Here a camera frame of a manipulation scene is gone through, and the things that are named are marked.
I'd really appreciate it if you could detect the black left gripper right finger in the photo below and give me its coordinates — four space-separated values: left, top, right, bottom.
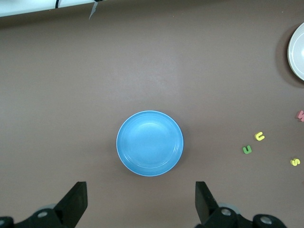
195 181 288 228

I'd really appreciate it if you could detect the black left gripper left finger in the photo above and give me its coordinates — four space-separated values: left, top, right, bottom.
0 181 88 228

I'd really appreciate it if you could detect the blue plate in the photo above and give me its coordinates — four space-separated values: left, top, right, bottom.
116 110 184 177

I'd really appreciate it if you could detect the brown table cover sheet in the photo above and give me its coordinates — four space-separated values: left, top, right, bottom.
0 0 304 228

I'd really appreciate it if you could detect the beige white plate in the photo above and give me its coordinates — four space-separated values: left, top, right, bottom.
287 22 304 81

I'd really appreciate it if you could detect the grey tape scrap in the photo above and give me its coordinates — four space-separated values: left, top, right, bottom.
88 0 98 20

